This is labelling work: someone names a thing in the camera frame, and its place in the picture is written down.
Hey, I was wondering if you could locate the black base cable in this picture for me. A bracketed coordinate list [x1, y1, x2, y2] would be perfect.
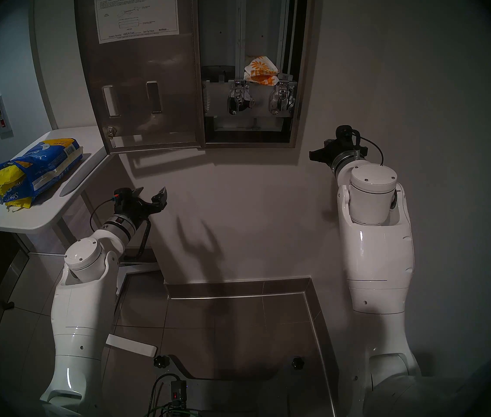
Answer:
[148, 374, 181, 417]

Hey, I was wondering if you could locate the green cable bundle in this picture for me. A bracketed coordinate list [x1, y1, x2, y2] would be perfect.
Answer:
[145, 401, 205, 417]

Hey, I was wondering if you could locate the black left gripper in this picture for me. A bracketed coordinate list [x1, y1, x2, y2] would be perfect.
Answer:
[125, 186, 168, 223]

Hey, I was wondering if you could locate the wall fire extinguisher cabinet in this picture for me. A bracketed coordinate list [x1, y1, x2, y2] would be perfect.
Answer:
[0, 95, 14, 139]

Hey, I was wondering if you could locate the chrome dispensing lever mechanism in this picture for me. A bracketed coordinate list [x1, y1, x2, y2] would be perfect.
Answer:
[227, 81, 255, 116]
[269, 82, 297, 116]

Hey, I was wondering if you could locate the thick black coiled cable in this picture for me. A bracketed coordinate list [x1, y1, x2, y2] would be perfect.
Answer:
[124, 218, 150, 260]

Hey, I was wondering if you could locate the orange flower print pad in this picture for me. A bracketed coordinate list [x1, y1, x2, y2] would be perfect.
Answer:
[244, 56, 280, 87]

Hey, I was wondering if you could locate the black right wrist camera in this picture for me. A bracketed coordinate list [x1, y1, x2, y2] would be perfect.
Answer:
[335, 125, 355, 146]

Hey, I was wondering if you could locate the thin black camera cable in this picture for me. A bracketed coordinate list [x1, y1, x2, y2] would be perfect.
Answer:
[354, 132, 384, 167]
[90, 198, 116, 232]

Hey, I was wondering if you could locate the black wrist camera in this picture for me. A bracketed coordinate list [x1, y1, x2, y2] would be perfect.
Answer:
[335, 125, 355, 146]
[112, 188, 133, 213]

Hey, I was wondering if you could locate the thin black left camera cable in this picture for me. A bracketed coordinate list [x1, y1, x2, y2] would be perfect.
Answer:
[90, 198, 116, 232]

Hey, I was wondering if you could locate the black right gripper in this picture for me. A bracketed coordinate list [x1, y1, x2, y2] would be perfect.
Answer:
[309, 138, 368, 169]

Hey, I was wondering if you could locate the grey robot base platform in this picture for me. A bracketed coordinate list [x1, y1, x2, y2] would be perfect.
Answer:
[154, 354, 335, 417]

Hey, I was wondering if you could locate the thin black right camera cable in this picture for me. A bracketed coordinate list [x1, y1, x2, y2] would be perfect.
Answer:
[354, 132, 384, 167]

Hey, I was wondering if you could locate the white overbed table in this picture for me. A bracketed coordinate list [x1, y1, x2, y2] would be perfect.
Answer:
[0, 125, 161, 358]

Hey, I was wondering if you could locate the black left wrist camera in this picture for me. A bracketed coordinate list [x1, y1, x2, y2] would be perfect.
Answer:
[112, 188, 133, 213]

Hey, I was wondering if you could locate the white instruction sheet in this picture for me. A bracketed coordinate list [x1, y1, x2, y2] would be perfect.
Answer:
[94, 0, 180, 45]

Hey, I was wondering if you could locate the stainless steel dispenser door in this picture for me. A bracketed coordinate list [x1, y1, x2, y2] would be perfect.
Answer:
[74, 0, 206, 155]

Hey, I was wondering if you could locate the blue pad package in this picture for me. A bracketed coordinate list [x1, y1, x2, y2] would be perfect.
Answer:
[0, 138, 84, 209]

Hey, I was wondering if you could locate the black power box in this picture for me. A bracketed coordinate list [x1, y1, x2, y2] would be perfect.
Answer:
[170, 379, 188, 404]

